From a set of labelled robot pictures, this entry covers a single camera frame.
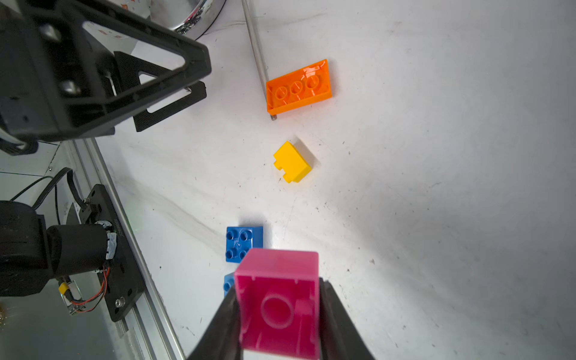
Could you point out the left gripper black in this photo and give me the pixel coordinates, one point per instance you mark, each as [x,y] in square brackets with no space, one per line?
[56,79]

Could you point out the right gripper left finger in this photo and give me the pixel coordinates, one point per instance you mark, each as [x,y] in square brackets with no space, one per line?
[221,339]

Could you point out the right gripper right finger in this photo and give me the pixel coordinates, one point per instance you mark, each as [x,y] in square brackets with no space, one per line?
[338,336]

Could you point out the small pink lego brick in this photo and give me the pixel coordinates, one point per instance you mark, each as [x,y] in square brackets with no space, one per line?
[278,293]

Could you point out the yellow lego brick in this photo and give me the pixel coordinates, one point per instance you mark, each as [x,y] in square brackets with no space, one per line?
[288,159]

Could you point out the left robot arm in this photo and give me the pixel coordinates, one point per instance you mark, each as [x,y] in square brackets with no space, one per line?
[33,253]

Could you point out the light blue lego brick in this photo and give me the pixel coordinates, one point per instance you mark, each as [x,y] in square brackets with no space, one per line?
[228,283]

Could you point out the dark blue lego brick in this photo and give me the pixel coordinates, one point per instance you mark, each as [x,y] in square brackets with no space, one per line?
[241,239]

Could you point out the silver fork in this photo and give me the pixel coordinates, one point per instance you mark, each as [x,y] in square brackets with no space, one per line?
[255,45]

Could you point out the silver wire cup rack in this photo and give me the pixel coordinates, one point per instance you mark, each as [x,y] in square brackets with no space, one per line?
[191,18]

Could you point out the aluminium mounting rail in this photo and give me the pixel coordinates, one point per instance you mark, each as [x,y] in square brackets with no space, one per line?
[140,326]

